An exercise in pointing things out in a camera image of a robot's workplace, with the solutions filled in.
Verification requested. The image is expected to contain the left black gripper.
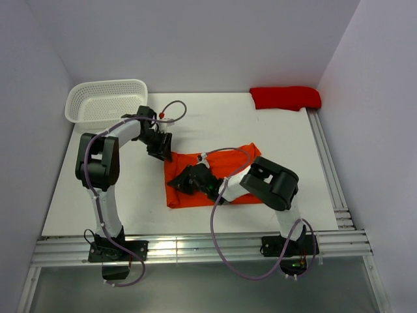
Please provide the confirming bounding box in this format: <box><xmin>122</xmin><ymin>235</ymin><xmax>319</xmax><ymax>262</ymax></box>
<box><xmin>136</xmin><ymin>130</ymin><xmax>173</xmax><ymax>162</ymax></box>

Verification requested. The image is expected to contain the orange t-shirt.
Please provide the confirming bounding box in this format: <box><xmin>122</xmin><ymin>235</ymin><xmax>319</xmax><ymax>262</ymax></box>
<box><xmin>164</xmin><ymin>143</ymin><xmax>261</xmax><ymax>209</ymax></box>

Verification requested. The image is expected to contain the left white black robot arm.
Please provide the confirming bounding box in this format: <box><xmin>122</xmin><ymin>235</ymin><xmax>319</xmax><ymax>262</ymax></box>
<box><xmin>75</xmin><ymin>106</ymin><xmax>172</xmax><ymax>260</ymax></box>

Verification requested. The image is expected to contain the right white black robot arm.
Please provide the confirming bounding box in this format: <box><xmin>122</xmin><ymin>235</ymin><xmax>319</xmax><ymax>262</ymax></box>
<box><xmin>167</xmin><ymin>156</ymin><xmax>306</xmax><ymax>254</ymax></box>

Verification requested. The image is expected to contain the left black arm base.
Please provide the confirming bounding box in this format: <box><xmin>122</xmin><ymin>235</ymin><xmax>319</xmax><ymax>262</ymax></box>
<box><xmin>87</xmin><ymin>237</ymin><xmax>149</xmax><ymax>281</ymax></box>

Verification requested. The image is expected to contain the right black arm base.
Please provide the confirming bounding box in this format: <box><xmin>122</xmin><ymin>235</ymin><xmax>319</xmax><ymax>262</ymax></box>
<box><xmin>260</xmin><ymin>235</ymin><xmax>320</xmax><ymax>276</ymax></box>

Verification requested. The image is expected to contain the white perforated plastic basket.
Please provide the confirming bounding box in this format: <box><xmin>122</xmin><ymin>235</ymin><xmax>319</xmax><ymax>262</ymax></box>
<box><xmin>65</xmin><ymin>79</ymin><xmax>148</xmax><ymax>130</ymax></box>

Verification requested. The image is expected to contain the red rolled t-shirt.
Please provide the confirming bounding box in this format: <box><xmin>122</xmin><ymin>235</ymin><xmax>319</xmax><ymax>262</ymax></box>
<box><xmin>250</xmin><ymin>86</ymin><xmax>322</xmax><ymax>112</ymax></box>

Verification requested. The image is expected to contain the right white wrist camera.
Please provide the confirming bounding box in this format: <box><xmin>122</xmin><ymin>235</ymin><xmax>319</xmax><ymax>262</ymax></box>
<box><xmin>197</xmin><ymin>153</ymin><xmax>210</xmax><ymax>169</ymax></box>

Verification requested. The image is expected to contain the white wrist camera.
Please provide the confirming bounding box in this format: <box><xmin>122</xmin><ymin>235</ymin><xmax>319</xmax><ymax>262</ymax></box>
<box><xmin>197</xmin><ymin>153</ymin><xmax>210</xmax><ymax>169</ymax></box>
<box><xmin>158</xmin><ymin>112</ymin><xmax>175</xmax><ymax>132</ymax></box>

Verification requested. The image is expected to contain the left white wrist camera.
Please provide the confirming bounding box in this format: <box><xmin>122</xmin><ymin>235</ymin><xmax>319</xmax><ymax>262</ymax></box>
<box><xmin>158</xmin><ymin>112</ymin><xmax>175</xmax><ymax>132</ymax></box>

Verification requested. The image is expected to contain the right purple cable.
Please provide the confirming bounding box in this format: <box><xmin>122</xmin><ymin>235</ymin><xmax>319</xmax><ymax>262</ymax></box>
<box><xmin>201</xmin><ymin>147</ymin><xmax>317</xmax><ymax>281</ymax></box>

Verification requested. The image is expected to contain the aluminium front rail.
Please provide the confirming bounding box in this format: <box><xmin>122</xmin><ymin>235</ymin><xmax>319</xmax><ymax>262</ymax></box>
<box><xmin>29</xmin><ymin>230</ymin><xmax>373</xmax><ymax>267</ymax></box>

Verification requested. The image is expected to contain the aluminium rail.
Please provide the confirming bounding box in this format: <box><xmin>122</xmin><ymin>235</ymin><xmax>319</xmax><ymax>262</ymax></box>
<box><xmin>29</xmin><ymin>230</ymin><xmax>373</xmax><ymax>267</ymax></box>
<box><xmin>307</xmin><ymin>109</ymin><xmax>356</xmax><ymax>230</ymax></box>

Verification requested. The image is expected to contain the aluminium right side rail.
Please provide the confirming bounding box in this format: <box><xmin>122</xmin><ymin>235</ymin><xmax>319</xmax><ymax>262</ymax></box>
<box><xmin>307</xmin><ymin>109</ymin><xmax>356</xmax><ymax>230</ymax></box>

